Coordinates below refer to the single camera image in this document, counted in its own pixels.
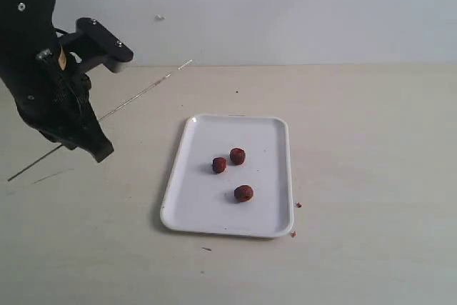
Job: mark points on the thin metal skewer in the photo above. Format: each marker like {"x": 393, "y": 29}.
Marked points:
{"x": 107, "y": 115}

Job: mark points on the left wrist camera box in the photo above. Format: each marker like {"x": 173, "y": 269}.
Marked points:
{"x": 95, "y": 45}

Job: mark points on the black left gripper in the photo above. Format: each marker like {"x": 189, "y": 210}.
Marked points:
{"x": 53, "y": 98}

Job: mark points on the red date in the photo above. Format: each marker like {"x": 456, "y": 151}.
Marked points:
{"x": 219, "y": 165}
{"x": 237, "y": 156}
{"x": 243, "y": 193}

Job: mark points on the red date top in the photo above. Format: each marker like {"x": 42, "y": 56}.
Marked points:
{"x": 237, "y": 156}

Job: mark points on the white rectangular plastic tray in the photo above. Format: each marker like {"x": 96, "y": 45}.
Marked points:
{"x": 198, "y": 200}

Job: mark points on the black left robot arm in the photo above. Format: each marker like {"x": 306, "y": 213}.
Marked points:
{"x": 28, "y": 24}

